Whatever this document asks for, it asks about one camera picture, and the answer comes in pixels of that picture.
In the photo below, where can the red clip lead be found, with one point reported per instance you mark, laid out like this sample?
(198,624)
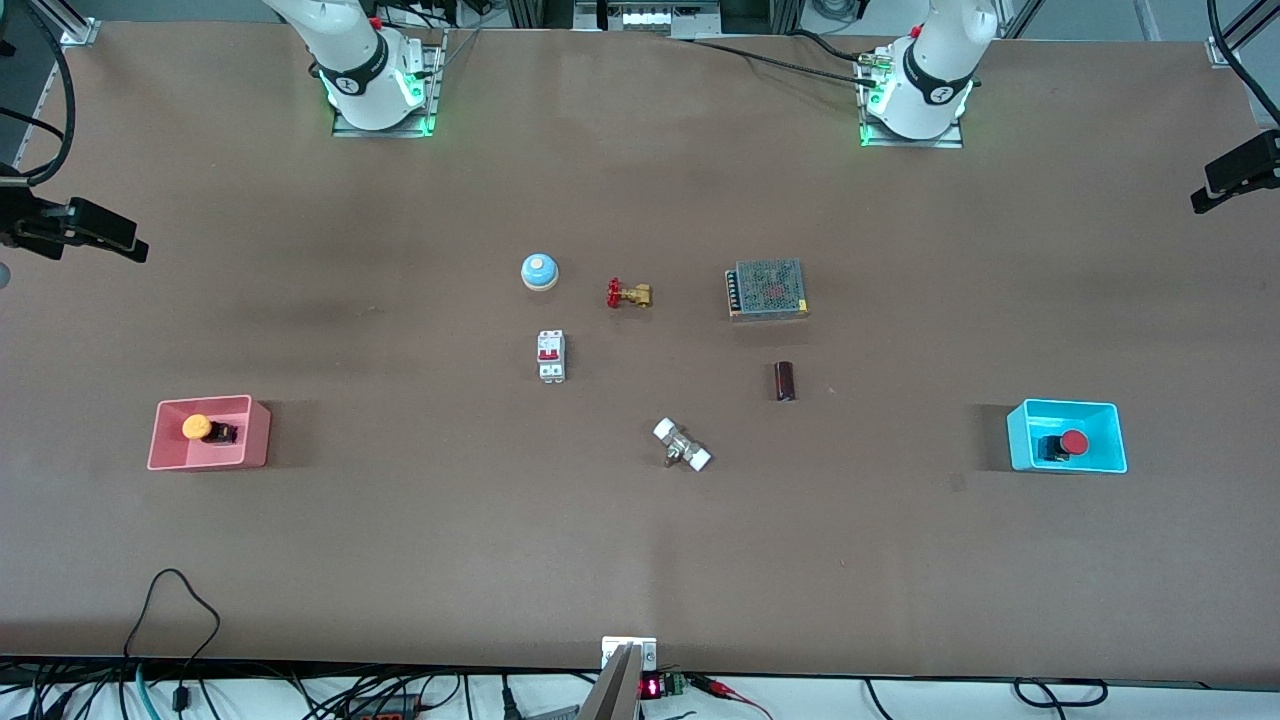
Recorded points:
(725,690)

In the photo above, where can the aluminium frame profile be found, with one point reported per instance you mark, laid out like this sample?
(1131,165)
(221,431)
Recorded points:
(1225,50)
(78,30)

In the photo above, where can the cyan plastic bin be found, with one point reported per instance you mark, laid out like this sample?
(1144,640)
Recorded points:
(1100,430)

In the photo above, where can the white mounting plate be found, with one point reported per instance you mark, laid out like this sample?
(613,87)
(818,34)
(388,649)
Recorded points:
(645,648)

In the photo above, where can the aluminium camera mount bar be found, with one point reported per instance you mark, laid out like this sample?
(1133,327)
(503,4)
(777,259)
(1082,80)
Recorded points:
(612,690)

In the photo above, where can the red push button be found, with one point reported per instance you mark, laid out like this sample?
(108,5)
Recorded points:
(1074,442)

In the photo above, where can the metal mesh power supply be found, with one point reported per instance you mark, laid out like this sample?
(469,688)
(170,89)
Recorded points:
(768,288)

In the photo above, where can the grey equipment box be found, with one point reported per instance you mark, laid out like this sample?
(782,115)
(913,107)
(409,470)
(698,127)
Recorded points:
(650,18)

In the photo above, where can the dark red cylinder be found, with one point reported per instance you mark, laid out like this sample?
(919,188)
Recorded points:
(785,381)

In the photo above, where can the metal fitting white caps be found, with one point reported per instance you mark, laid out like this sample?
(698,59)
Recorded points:
(682,445)

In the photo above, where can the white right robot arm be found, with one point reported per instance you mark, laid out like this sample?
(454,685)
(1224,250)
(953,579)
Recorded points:
(355,60)

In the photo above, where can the red LED display module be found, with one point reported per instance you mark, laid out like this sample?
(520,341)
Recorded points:
(655,687)

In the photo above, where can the pink plastic bin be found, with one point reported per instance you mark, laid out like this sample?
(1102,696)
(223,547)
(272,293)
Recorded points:
(250,440)

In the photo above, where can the yellow push button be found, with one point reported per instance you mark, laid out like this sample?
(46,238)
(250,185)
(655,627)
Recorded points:
(196,427)

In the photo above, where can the white circuit breaker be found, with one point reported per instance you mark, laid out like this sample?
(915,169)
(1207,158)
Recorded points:
(551,356)

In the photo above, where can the blue call bell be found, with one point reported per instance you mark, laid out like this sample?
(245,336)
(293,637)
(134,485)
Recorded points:
(539,271)

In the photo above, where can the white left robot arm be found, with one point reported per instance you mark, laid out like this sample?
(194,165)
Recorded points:
(935,70)

